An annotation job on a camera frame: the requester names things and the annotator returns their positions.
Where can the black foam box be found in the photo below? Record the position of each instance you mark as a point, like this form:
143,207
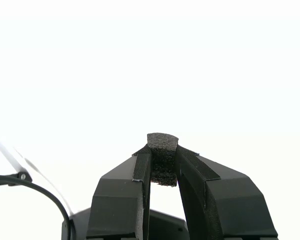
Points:
162,142

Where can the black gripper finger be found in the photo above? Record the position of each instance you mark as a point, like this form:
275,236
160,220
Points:
115,205
235,212

